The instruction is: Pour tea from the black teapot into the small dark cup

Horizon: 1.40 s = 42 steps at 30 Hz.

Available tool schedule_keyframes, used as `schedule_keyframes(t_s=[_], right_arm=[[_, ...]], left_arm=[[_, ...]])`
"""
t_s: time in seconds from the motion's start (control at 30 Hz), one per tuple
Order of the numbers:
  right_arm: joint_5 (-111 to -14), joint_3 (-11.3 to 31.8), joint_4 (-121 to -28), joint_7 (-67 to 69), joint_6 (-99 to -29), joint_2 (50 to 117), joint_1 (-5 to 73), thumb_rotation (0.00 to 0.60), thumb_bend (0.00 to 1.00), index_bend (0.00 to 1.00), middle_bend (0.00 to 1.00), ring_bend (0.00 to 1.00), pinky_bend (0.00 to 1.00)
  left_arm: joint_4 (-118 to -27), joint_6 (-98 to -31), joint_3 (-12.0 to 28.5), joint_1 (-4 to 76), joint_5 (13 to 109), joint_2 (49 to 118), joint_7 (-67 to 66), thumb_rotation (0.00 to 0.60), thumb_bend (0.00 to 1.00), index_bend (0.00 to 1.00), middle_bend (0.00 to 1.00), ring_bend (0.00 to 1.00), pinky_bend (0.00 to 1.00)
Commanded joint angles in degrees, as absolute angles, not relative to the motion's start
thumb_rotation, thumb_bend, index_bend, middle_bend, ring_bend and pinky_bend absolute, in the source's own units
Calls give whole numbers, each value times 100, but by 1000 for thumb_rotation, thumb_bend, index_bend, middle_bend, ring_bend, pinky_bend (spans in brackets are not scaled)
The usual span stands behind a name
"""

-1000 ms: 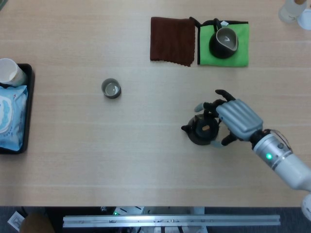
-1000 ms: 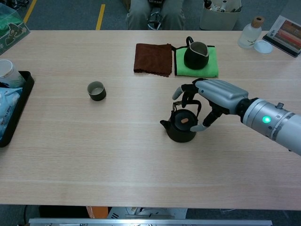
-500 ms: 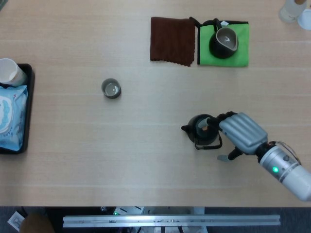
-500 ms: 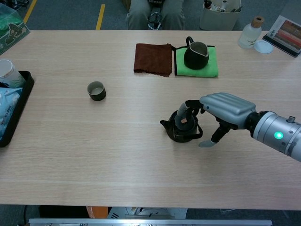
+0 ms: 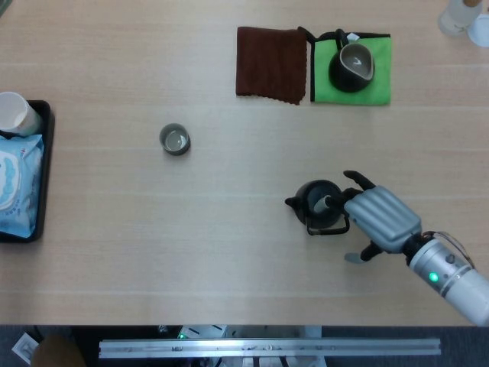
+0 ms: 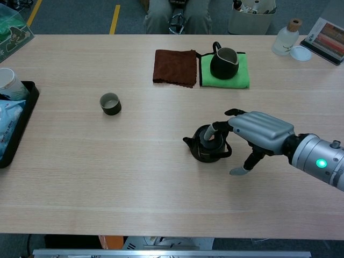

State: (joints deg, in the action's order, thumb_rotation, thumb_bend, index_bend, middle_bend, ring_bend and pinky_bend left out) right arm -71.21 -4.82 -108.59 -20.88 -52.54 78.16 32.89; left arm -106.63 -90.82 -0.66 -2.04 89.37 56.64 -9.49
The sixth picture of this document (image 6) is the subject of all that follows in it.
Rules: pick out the green printed box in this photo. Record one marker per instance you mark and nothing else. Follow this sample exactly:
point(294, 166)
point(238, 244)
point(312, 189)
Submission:
point(13, 32)

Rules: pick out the green cloth with black trim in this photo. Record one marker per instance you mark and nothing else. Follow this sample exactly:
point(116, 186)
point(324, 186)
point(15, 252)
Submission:
point(225, 82)

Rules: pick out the white paper cup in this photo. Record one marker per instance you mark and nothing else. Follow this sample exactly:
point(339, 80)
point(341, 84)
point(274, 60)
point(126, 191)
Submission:
point(10, 83)

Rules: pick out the aluminium profile rail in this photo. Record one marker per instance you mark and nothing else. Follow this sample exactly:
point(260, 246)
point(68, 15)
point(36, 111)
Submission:
point(172, 254)

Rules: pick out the black tea pitcher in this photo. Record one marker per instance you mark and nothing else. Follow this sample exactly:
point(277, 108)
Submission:
point(223, 70)

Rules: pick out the frosted glass bottle wooden cap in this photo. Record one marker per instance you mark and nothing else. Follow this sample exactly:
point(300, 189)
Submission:
point(285, 40)

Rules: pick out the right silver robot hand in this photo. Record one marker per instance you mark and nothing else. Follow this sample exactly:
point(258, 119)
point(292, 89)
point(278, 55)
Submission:
point(263, 129)

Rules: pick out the seated person grey trousers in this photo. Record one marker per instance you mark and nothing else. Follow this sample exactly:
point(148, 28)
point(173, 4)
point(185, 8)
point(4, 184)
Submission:
point(158, 16)

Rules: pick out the brown folded cloth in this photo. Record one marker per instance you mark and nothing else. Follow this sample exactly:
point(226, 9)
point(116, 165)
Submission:
point(174, 67)

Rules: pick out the chrome metal frame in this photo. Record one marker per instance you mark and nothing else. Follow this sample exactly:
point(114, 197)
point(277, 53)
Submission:
point(176, 22)

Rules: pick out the blue wet wipes pack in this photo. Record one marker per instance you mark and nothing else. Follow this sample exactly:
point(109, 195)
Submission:
point(9, 126)

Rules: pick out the black plastic tray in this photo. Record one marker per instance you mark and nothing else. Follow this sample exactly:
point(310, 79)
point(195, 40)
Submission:
point(29, 107)

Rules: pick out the small grey tea cup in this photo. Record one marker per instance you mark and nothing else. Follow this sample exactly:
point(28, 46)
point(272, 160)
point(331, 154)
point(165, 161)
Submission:
point(110, 107)

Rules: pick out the brown orange stool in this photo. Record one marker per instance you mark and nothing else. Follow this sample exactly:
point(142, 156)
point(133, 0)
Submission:
point(110, 242)

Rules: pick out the white round lid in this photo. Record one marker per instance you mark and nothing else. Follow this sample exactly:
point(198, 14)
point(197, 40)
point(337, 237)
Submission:
point(301, 53)

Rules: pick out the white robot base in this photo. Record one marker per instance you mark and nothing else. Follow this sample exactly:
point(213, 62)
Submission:
point(166, 243)

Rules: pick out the colourful tea box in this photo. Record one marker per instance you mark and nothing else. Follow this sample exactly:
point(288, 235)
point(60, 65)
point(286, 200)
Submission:
point(326, 40)

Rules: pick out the black handheld device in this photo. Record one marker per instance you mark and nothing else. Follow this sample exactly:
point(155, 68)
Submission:
point(177, 1)

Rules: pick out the beige storage bin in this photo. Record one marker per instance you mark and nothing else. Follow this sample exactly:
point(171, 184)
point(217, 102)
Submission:
point(250, 22)

